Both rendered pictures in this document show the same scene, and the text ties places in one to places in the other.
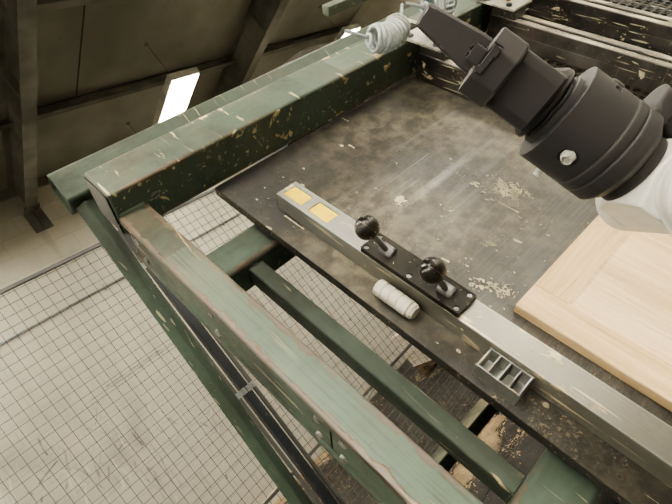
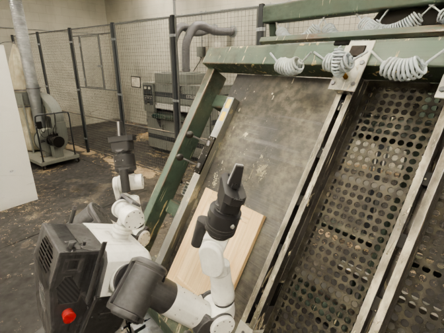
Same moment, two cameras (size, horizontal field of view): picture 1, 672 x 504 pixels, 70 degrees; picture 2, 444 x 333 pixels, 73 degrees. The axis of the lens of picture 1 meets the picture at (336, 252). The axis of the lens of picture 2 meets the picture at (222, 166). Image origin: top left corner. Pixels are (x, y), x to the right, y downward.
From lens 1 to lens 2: 1.63 m
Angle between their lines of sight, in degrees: 78
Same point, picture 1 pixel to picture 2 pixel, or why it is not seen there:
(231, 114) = (244, 53)
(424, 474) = (162, 178)
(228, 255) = (221, 100)
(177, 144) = (224, 55)
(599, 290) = not seen: hidden behind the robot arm
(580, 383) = (182, 206)
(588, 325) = (202, 209)
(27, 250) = not seen: outside the picture
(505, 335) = (191, 185)
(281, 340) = (182, 135)
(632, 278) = not seen: hidden behind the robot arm
